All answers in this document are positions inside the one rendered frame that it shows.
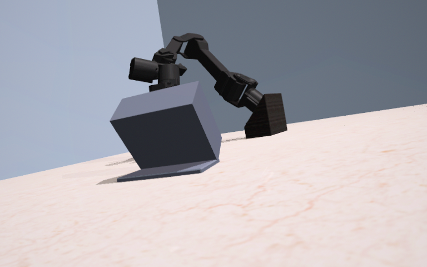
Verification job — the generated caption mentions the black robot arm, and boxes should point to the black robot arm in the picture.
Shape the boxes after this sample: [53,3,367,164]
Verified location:
[128,33,263,112]

